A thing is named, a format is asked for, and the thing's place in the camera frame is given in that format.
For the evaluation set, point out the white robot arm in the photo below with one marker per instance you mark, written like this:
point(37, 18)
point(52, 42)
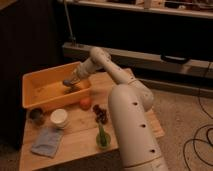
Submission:
point(128, 102)

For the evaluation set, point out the dark grape bunch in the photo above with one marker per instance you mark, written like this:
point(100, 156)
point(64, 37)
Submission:
point(101, 114)

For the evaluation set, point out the black handle on shelf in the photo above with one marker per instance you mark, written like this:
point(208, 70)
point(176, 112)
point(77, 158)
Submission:
point(177, 60)

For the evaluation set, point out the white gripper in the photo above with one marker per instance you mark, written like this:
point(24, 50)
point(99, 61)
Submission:
point(85, 69)

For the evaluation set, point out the blue grey sponge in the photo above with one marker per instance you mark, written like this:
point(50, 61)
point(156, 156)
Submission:
point(70, 82)

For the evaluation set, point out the yellow plastic tray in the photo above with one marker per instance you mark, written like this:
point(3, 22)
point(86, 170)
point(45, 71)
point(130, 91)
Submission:
point(44, 89)

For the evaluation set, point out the grey metal pole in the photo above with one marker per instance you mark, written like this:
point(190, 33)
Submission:
point(71, 36)

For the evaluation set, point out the wooden table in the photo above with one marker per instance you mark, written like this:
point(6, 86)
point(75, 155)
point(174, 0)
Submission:
point(79, 139)

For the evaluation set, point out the low grey shelf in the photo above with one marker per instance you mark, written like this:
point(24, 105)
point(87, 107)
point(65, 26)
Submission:
point(142, 60)

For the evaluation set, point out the green glass vase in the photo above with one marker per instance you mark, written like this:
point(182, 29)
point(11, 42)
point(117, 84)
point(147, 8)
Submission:
point(103, 139)

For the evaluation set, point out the small dark object in tray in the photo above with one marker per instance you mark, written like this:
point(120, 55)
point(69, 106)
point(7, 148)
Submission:
point(72, 89)

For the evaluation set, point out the dark green cup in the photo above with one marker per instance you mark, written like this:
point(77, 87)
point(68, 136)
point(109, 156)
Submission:
point(36, 116)

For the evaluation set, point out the white bowl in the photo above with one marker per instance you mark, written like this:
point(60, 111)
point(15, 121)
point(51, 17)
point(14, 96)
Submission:
point(59, 118)

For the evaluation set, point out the orange fruit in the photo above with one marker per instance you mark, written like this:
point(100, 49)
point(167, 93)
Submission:
point(85, 104)

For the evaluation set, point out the blue folded cloth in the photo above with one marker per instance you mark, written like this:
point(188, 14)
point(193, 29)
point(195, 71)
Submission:
point(47, 142)

